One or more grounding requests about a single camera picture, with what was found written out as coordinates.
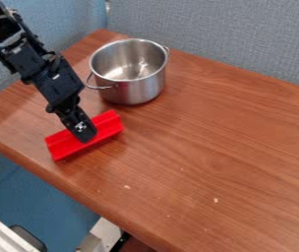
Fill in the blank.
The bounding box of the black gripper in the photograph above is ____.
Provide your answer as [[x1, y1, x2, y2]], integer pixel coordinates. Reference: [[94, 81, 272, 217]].
[[22, 55, 97, 143]]

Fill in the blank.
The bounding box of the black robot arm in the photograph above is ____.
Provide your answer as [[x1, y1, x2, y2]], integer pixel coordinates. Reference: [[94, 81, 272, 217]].
[[0, 0, 97, 143]]

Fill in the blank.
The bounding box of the red object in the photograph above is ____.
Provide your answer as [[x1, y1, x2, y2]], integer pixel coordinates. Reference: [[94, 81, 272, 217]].
[[43, 110, 124, 161]]

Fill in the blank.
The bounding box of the black box on floor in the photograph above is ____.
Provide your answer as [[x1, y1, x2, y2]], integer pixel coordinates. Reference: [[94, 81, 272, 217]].
[[9, 225, 47, 252]]

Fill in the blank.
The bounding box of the silver metal pot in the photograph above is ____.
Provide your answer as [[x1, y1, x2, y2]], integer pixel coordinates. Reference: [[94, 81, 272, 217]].
[[85, 38, 170, 105]]

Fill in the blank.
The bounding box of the white table leg bracket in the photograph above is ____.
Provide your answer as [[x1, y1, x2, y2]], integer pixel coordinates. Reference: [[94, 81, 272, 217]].
[[76, 218, 121, 252]]

